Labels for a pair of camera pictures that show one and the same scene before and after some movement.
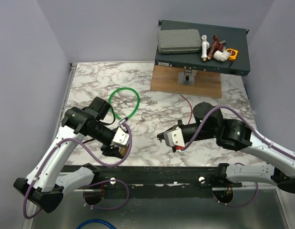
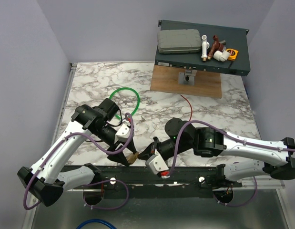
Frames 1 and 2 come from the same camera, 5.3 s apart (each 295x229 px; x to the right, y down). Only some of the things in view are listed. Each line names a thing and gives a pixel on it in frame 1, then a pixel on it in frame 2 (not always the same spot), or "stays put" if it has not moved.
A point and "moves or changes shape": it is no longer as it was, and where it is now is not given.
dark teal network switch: (235, 38) stays put
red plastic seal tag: (190, 106) stays put
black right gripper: (179, 124) → (146, 153)
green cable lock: (126, 119) stays put
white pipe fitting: (205, 46) stays put
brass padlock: (123, 150) moves or changes shape
